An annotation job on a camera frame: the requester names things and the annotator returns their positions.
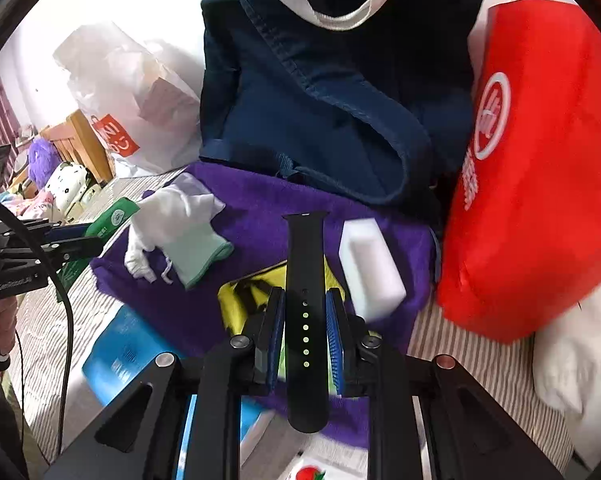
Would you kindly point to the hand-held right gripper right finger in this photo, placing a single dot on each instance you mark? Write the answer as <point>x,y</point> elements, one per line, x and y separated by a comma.
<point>333,340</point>

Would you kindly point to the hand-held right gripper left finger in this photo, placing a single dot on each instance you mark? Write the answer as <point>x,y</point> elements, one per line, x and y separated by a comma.
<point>275,340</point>

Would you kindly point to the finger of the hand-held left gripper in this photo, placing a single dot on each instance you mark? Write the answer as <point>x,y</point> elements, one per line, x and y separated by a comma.
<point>78,250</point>
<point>68,232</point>

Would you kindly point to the white sponge block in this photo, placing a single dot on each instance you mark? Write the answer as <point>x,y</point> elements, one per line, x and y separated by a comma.
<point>368,270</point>

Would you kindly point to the white plush toy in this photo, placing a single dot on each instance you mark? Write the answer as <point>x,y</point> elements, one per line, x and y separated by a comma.
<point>68,185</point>

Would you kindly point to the pink cloth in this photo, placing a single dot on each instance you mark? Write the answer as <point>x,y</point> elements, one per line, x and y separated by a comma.
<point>25,207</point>

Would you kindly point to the green packet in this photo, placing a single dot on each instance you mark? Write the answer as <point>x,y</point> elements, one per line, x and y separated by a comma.
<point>115,215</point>

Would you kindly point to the yellow packet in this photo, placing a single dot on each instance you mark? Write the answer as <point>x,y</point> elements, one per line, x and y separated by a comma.
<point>235,300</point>

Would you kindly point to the purple plush toy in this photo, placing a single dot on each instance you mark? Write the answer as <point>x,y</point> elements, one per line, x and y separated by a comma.
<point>43,160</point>

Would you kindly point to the mint green trimmed cloth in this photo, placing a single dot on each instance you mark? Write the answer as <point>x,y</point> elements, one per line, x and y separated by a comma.
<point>200,260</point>

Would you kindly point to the strawberry print packet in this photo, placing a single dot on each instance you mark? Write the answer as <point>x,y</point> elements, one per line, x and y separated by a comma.
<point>310,470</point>

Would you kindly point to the purple towel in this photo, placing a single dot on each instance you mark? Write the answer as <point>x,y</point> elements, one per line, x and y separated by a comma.
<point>260,200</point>

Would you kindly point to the striped bed sheet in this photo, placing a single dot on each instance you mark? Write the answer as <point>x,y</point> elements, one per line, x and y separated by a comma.
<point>480,360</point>

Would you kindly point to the white plastic bag red label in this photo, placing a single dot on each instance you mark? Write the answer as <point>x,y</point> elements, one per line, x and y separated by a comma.
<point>120,75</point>

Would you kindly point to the navy blue fabric bag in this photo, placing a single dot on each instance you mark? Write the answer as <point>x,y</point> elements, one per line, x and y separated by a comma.
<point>280,110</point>

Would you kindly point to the white pillow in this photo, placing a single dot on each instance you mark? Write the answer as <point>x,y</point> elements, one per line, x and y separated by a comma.
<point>580,370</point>

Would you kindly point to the red non-woven bag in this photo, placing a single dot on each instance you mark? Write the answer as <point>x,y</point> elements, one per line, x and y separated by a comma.
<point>530,185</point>

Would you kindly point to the wooden bed frame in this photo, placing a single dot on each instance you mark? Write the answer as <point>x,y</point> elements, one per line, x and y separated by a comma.
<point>80,140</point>

